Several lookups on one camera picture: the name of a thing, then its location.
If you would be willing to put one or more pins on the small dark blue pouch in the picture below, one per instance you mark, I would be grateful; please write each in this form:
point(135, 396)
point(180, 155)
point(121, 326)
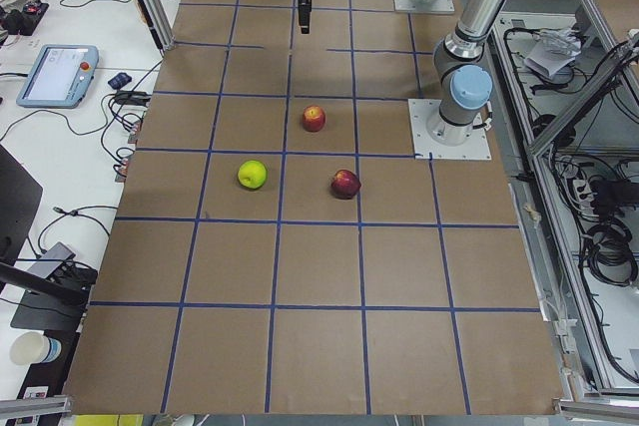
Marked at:
point(119, 81)

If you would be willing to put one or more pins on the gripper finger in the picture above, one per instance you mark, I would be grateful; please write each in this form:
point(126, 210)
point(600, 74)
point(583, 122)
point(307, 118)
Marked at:
point(304, 15)

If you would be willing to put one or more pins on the green apple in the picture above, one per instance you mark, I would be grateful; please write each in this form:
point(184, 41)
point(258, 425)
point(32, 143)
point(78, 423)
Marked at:
point(252, 174)

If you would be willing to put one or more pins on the black monitor stand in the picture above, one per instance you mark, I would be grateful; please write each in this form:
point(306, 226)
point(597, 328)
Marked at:
point(55, 290)

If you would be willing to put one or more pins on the crumpled white paper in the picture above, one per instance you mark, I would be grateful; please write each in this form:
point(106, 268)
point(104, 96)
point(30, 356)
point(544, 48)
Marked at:
point(554, 50)

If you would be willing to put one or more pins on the grey usb hub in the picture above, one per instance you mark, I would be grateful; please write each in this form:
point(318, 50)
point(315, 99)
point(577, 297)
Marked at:
point(51, 260)

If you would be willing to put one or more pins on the white paper cup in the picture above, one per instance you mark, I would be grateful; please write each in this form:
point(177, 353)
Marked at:
point(34, 348)

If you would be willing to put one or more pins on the near blue teach pendant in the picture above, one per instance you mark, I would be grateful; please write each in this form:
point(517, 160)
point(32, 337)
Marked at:
point(60, 77)

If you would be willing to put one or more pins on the red yellow apple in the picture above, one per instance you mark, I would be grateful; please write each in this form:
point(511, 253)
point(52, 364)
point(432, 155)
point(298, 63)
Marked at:
point(313, 118)

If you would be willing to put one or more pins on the dark red apple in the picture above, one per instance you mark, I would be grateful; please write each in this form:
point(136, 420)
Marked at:
point(345, 184)

